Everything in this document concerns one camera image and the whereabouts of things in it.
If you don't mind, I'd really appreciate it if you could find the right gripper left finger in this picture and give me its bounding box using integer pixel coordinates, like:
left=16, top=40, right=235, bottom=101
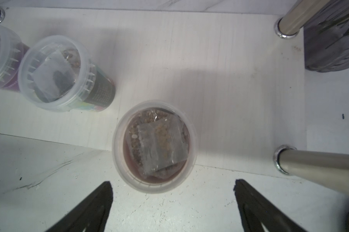
left=48, top=181, right=113, bottom=232

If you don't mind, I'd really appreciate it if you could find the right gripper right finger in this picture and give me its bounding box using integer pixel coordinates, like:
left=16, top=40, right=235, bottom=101
left=233, top=179, right=305, bottom=232

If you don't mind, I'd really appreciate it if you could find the small red-based clear cup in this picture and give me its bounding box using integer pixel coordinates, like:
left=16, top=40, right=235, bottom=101
left=113, top=100, right=198, bottom=194

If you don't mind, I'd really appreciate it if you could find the white two-tier shelf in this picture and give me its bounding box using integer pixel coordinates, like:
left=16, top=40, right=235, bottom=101
left=0, top=7, right=344, bottom=204

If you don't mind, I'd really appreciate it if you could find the yellow sunflower plant pot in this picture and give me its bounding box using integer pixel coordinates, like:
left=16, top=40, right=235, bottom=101
left=304, top=0, right=349, bottom=73

